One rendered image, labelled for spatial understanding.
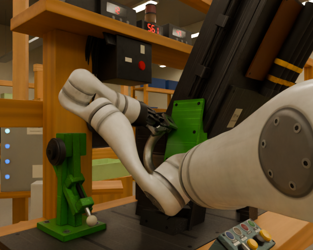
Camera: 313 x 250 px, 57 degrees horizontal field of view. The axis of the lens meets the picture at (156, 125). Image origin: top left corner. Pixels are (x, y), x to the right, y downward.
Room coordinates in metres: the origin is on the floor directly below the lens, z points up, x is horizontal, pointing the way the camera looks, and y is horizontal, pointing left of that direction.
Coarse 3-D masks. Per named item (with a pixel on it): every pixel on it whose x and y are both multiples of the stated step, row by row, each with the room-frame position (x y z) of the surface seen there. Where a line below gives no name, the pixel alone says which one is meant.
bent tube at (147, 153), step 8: (168, 120) 0.89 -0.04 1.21; (176, 128) 0.90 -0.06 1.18; (152, 136) 0.92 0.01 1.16; (160, 136) 0.92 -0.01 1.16; (152, 144) 0.92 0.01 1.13; (144, 152) 0.92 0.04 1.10; (152, 152) 0.92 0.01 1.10; (144, 160) 0.91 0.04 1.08; (152, 160) 0.91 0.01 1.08; (152, 168) 0.89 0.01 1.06
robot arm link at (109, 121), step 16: (96, 112) 0.62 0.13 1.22; (112, 112) 0.62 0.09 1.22; (96, 128) 0.63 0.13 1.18; (112, 128) 0.60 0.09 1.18; (128, 128) 0.61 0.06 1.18; (112, 144) 0.60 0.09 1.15; (128, 144) 0.59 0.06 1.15; (128, 160) 0.58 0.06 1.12; (144, 176) 0.56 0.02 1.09; (160, 176) 0.55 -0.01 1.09; (144, 192) 0.58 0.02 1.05; (160, 192) 0.53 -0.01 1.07; (176, 192) 0.54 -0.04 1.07; (160, 208) 0.55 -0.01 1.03; (176, 208) 0.54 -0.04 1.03
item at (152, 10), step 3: (147, 3) 1.28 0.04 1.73; (150, 3) 1.28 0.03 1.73; (153, 3) 1.28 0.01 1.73; (147, 6) 1.28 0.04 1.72; (150, 6) 1.28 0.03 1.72; (153, 6) 1.28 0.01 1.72; (147, 9) 1.28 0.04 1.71; (150, 9) 1.28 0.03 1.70; (153, 9) 1.28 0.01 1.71; (147, 12) 1.28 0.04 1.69; (150, 12) 1.28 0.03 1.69; (153, 12) 1.28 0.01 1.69
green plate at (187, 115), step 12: (180, 108) 0.92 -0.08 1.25; (192, 108) 0.88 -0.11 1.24; (180, 120) 0.90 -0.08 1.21; (192, 120) 0.87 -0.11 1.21; (180, 132) 0.89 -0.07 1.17; (192, 132) 0.86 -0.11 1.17; (168, 144) 0.91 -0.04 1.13; (180, 144) 0.88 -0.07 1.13; (192, 144) 0.85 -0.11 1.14; (168, 156) 0.90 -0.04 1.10
